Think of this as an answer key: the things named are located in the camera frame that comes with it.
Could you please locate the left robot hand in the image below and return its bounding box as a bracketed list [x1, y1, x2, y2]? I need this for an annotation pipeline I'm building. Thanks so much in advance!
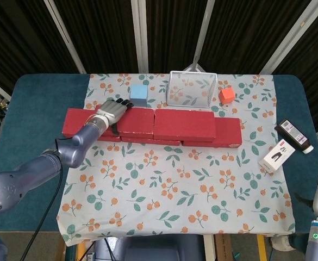
[96, 98, 134, 136]

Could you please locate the red foam brick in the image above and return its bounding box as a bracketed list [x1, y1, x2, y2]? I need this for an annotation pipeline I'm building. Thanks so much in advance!
[62, 108, 122, 142]
[121, 136, 182, 147]
[111, 107, 155, 139]
[153, 109, 217, 142]

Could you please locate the light blue cube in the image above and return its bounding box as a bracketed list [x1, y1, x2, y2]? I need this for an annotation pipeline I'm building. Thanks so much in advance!
[129, 84, 149, 107]

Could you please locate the white shoe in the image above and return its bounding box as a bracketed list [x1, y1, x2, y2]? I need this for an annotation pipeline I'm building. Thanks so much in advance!
[272, 235, 295, 252]

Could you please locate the white product box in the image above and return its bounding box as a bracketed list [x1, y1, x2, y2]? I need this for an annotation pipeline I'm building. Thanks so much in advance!
[257, 138, 296, 175]

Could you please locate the dark brown bottle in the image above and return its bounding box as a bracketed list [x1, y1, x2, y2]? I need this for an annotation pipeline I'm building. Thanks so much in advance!
[274, 119, 314, 155]

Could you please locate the dark pleated curtain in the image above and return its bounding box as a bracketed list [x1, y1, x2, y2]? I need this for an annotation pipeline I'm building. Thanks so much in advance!
[0, 0, 318, 128]

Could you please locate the teal table cover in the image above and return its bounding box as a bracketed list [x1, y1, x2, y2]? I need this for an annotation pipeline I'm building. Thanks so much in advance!
[0, 73, 318, 234]

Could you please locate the floral print tablecloth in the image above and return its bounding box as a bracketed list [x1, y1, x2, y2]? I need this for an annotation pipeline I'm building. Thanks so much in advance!
[55, 72, 296, 247]

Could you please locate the orange cube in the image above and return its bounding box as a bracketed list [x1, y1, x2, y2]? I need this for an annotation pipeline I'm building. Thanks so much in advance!
[219, 87, 235, 104]

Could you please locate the grey blue robot torso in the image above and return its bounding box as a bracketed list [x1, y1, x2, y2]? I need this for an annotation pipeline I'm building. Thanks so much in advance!
[95, 234, 205, 261]

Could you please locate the white wire mesh basket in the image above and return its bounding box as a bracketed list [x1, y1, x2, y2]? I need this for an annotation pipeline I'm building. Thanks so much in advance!
[166, 70, 219, 109]

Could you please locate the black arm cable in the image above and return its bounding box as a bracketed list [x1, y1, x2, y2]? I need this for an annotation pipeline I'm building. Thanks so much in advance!
[25, 137, 75, 261]

